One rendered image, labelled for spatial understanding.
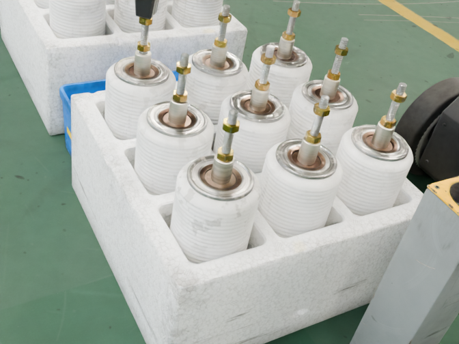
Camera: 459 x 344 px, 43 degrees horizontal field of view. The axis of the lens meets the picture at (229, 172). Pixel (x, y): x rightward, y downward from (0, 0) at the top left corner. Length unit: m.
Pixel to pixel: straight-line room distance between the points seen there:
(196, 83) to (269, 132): 0.15
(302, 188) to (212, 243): 0.12
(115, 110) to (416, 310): 0.46
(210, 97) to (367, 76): 0.74
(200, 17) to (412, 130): 0.45
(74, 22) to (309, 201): 0.55
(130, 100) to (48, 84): 0.29
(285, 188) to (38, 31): 0.56
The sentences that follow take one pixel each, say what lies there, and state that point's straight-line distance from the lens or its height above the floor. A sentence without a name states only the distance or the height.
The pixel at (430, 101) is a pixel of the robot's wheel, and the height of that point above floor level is 0.17.
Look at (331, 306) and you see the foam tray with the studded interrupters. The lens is 0.84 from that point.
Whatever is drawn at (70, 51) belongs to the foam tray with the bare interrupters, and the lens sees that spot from 1.02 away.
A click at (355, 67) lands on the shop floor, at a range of 1.53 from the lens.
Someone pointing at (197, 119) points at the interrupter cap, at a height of 0.25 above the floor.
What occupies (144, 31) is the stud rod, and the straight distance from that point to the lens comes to 0.78.
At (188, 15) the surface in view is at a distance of 1.13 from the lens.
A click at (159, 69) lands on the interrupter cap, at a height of 0.25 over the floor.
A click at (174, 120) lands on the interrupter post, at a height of 0.26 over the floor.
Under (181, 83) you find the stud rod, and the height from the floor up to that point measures 0.31.
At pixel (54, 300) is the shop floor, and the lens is 0.83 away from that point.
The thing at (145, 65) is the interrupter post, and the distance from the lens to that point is 0.80.
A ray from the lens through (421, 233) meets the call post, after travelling 0.64.
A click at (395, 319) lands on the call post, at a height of 0.14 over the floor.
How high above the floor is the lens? 0.66
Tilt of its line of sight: 38 degrees down
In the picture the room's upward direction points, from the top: 12 degrees clockwise
